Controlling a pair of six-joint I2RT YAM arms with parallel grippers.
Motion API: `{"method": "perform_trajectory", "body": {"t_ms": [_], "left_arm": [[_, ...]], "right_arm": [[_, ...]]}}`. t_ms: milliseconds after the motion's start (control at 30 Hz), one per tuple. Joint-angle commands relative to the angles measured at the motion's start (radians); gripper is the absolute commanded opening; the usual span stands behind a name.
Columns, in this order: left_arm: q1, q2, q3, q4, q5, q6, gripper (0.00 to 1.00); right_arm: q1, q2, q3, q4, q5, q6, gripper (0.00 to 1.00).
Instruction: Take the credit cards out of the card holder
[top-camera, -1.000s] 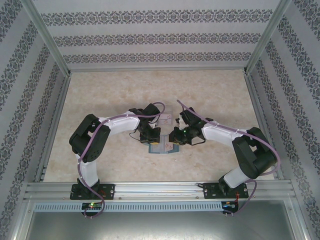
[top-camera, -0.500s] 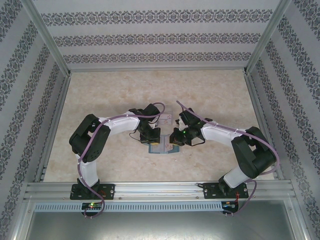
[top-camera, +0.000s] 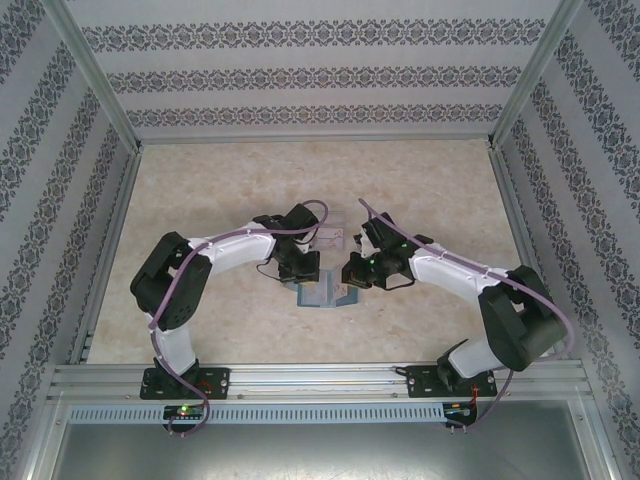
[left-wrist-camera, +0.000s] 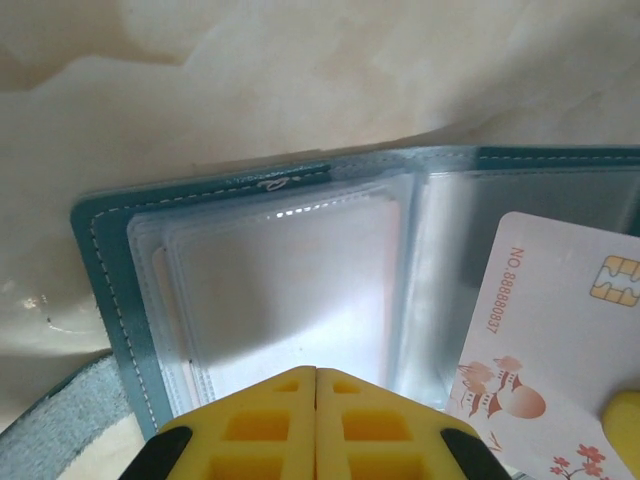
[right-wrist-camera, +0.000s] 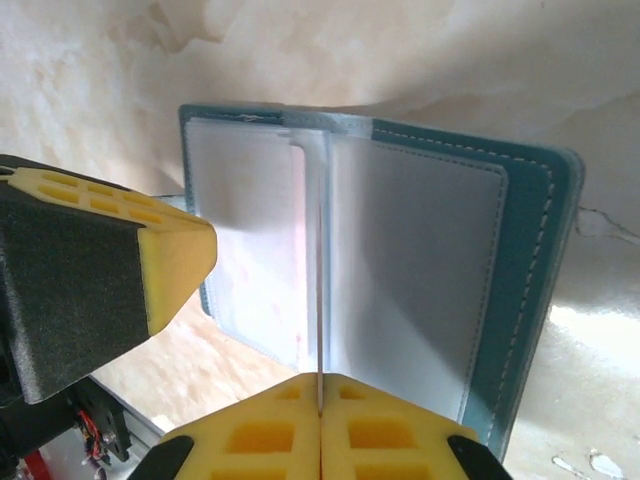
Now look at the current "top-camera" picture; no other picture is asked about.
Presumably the blue folding card holder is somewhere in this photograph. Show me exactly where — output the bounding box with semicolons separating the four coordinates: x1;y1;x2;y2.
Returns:
295;269;360;309

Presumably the sheet metal tray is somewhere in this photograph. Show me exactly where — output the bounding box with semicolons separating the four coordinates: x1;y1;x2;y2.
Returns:
49;399;596;480

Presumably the thin black right gripper cable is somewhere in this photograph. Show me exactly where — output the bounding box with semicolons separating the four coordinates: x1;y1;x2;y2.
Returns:
379;274;416;292

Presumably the aluminium mounting rail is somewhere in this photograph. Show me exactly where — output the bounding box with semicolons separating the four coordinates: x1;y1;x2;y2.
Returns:
47;363;594;401

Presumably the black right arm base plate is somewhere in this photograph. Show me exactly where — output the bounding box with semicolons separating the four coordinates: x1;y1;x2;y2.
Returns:
405;364;499;400

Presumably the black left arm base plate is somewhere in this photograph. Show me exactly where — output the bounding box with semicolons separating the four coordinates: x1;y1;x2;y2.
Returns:
139;367;232;401

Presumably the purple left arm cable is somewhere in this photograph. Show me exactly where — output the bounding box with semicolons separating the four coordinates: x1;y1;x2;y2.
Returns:
149;198;331;440

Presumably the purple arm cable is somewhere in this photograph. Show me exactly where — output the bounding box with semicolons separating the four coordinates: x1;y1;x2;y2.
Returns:
358;198;576;436
149;198;331;440

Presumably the grey slotted cable duct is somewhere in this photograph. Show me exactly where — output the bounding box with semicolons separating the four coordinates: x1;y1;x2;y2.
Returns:
67;403;449;425

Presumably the aluminium table side rail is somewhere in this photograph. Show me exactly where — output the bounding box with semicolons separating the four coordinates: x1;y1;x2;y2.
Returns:
67;147;146;365
491;147;570;361

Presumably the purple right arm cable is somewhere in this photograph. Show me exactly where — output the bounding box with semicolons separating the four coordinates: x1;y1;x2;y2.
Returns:
358;198;576;436

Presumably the aluminium corner post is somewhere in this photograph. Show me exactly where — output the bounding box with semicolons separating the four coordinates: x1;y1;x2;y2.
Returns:
42;0;146;154
485;0;586;151

